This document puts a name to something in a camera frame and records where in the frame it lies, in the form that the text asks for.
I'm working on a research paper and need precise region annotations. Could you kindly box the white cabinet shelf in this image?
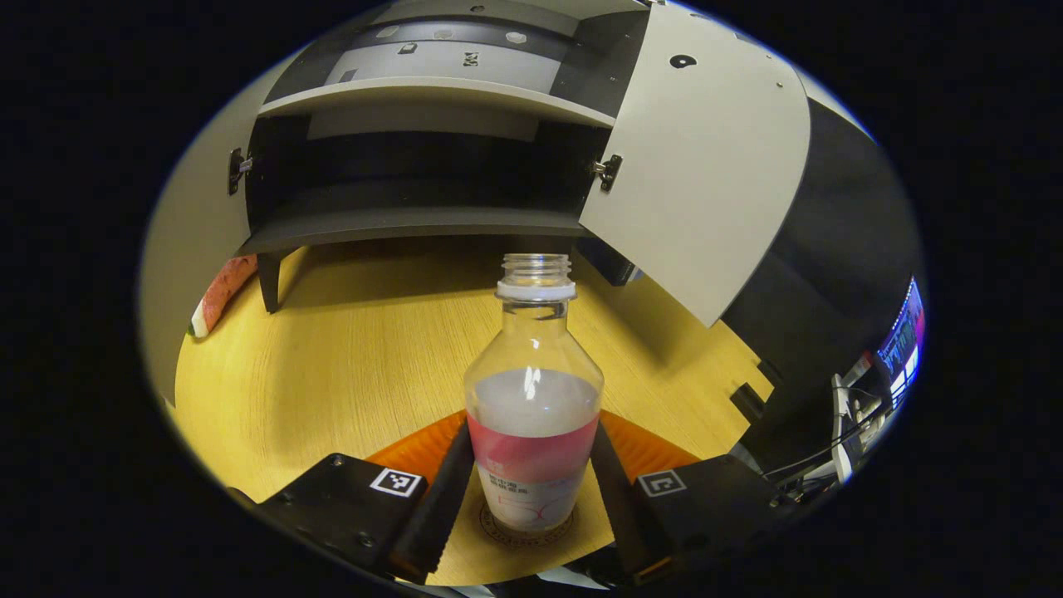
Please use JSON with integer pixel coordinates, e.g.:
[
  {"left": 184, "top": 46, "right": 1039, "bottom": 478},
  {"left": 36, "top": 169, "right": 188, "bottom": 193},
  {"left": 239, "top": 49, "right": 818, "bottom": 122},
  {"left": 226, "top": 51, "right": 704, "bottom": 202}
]
[{"left": 257, "top": 76, "right": 617, "bottom": 128}]

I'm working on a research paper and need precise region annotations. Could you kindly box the watermelon slice toy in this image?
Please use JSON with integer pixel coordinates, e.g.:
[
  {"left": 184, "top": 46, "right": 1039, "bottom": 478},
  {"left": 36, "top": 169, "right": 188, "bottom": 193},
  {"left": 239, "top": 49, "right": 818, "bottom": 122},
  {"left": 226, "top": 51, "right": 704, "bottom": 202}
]
[{"left": 188, "top": 254, "right": 259, "bottom": 340}]

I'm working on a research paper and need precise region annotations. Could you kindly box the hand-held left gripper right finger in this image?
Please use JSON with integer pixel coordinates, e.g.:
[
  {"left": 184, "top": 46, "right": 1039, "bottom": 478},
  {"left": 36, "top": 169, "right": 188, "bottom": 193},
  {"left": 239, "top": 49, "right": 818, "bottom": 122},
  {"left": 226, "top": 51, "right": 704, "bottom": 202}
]
[{"left": 590, "top": 410, "right": 786, "bottom": 585}]

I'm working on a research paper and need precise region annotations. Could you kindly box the round brown coaster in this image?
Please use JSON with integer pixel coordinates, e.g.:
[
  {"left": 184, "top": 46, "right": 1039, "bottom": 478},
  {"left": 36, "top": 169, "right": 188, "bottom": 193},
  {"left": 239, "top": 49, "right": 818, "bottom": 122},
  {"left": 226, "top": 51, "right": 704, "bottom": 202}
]
[{"left": 479, "top": 498, "right": 576, "bottom": 547}]

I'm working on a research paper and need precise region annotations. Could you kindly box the dark grey cabinet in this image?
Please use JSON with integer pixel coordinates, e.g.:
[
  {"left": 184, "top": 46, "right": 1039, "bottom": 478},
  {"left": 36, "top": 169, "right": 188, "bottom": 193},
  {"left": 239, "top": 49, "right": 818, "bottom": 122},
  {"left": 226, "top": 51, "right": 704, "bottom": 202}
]
[{"left": 241, "top": 0, "right": 657, "bottom": 314}]

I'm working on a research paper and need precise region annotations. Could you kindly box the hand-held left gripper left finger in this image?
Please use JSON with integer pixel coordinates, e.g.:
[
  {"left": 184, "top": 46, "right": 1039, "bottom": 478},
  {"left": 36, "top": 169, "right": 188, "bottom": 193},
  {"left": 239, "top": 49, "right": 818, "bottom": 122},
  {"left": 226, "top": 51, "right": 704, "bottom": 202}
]
[{"left": 256, "top": 411, "right": 476, "bottom": 586}]

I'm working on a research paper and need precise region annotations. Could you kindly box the clear bottle with pink label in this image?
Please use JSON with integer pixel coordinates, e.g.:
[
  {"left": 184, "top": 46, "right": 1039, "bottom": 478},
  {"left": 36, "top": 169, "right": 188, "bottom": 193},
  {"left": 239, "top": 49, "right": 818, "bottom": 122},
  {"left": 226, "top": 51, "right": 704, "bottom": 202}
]
[{"left": 463, "top": 253, "right": 605, "bottom": 532}]

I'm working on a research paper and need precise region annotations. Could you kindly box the white stand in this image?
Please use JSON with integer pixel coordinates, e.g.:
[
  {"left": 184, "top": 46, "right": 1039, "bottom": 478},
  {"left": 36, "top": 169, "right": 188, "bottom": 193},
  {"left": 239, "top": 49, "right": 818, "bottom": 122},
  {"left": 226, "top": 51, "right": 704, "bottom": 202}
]
[{"left": 830, "top": 353, "right": 883, "bottom": 485}]

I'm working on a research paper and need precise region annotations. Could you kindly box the computer monitor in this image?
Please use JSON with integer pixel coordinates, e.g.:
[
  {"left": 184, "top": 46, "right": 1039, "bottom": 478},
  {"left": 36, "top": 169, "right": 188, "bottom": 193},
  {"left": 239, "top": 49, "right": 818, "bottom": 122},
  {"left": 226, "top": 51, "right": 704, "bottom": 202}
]
[{"left": 876, "top": 277, "right": 928, "bottom": 404}]

